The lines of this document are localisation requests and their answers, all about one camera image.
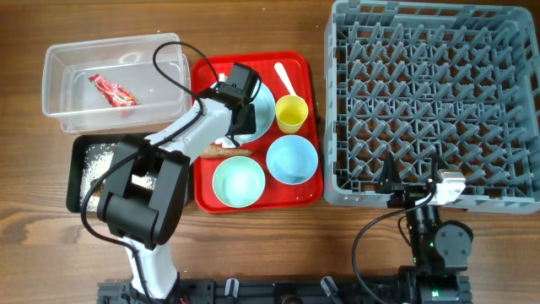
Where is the clear plastic waste bin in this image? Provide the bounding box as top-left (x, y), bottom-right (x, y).
top-left (41, 33), bottom-right (191, 133)

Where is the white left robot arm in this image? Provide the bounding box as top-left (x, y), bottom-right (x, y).
top-left (97, 62), bottom-right (262, 303)

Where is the grey plastic dishwasher rack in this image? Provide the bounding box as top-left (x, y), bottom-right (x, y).
top-left (323, 1), bottom-right (539, 214)

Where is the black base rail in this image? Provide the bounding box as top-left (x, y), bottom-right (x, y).
top-left (96, 276), bottom-right (472, 304)

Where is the pile of white rice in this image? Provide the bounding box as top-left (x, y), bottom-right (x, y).
top-left (79, 144), bottom-right (116, 201)

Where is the mint green bowl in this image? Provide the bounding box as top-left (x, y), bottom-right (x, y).
top-left (212, 156), bottom-right (266, 209)

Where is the brown bread stick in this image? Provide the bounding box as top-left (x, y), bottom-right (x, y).
top-left (200, 144), bottom-right (252, 159)

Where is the red plastic tray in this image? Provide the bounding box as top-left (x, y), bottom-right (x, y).
top-left (193, 52), bottom-right (323, 214)

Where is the light blue bowl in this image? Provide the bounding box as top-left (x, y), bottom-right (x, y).
top-left (266, 135), bottom-right (319, 185)

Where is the red snack wrapper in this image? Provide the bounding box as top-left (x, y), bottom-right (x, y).
top-left (89, 73), bottom-right (140, 117)

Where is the light blue plate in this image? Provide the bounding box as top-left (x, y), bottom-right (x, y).
top-left (208, 78), bottom-right (277, 144)

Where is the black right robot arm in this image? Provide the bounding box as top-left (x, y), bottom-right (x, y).
top-left (377, 155), bottom-right (473, 304)

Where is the black waste tray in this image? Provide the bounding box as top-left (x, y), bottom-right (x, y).
top-left (66, 133), bottom-right (165, 213)

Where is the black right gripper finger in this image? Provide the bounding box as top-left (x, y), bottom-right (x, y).
top-left (428, 153), bottom-right (447, 185)
top-left (376, 153), bottom-right (403, 194)

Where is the yellow plastic cup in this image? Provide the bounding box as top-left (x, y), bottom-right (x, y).
top-left (275, 95), bottom-right (309, 134)

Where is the white plastic spoon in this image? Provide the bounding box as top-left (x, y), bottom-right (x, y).
top-left (274, 62), bottom-right (296, 95)

